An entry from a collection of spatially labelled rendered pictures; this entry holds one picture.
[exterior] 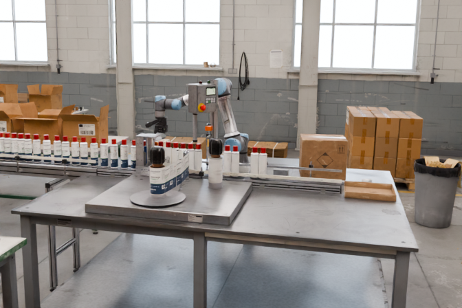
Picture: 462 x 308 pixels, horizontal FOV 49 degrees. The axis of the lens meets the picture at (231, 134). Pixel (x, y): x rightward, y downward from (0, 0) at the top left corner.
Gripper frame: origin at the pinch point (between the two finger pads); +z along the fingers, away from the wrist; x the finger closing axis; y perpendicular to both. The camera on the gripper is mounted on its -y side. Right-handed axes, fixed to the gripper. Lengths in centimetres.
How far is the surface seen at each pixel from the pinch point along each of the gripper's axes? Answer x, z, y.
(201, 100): -34, -37, 41
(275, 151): 393, 82, 59
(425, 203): 146, 72, 226
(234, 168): -39, 5, 65
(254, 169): -39, 5, 78
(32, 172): -34, 21, -81
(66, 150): -33, 3, -55
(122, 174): -38.3, 15.3, -11.8
